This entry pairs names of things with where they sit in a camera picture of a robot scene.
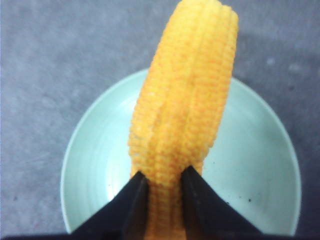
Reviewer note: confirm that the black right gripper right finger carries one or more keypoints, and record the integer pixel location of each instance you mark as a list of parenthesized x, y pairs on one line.
[(207, 216)]

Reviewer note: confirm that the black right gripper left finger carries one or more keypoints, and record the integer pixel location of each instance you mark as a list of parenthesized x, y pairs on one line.
[(123, 218)]

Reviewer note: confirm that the yellow corn cob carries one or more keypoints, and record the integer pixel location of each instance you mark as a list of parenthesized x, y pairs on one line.
[(180, 106)]

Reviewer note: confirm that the green plate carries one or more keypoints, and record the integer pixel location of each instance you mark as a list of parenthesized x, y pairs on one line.
[(252, 165)]

